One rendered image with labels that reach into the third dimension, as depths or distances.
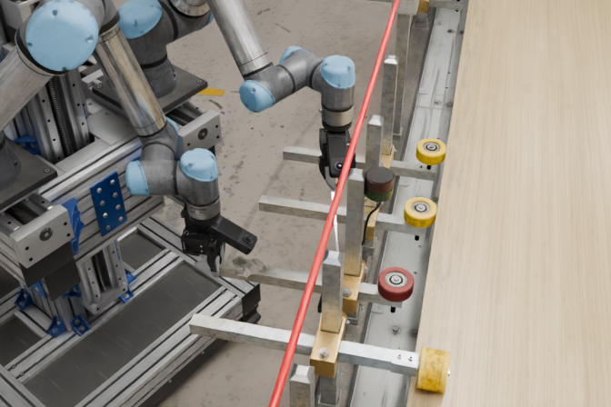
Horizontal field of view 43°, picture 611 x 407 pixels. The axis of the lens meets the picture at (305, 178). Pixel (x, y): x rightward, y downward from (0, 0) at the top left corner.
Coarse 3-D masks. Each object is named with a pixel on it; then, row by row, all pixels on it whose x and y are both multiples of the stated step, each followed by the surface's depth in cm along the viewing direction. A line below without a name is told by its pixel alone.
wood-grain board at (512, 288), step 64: (512, 0) 275; (576, 0) 274; (512, 64) 242; (576, 64) 242; (512, 128) 216; (576, 128) 216; (448, 192) 196; (512, 192) 196; (576, 192) 196; (448, 256) 179; (512, 256) 179; (576, 256) 178; (448, 320) 164; (512, 320) 164; (576, 320) 164; (448, 384) 152; (512, 384) 152; (576, 384) 152
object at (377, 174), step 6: (372, 168) 161; (378, 168) 161; (384, 168) 161; (366, 174) 160; (372, 174) 160; (378, 174) 160; (384, 174) 160; (390, 174) 160; (372, 180) 158; (378, 180) 158; (384, 180) 158; (390, 180) 158; (378, 204) 165; (366, 222) 169
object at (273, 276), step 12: (228, 264) 183; (228, 276) 183; (240, 276) 182; (252, 276) 181; (264, 276) 180; (276, 276) 180; (288, 276) 180; (300, 276) 180; (300, 288) 180; (360, 288) 177; (372, 288) 177; (360, 300) 178; (372, 300) 177; (384, 300) 176
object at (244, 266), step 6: (240, 258) 182; (246, 258) 183; (252, 258) 183; (234, 264) 182; (240, 264) 182; (246, 264) 181; (252, 264) 180; (258, 264) 181; (264, 264) 181; (234, 270) 180; (240, 270) 179; (246, 270) 180; (252, 270) 180; (258, 270) 181; (264, 270) 181; (246, 276) 180
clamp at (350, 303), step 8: (344, 264) 181; (360, 272) 179; (344, 280) 177; (352, 280) 177; (360, 280) 177; (344, 288) 175; (352, 288) 175; (344, 296) 174; (352, 296) 174; (344, 304) 175; (352, 304) 174; (344, 312) 176; (352, 312) 176
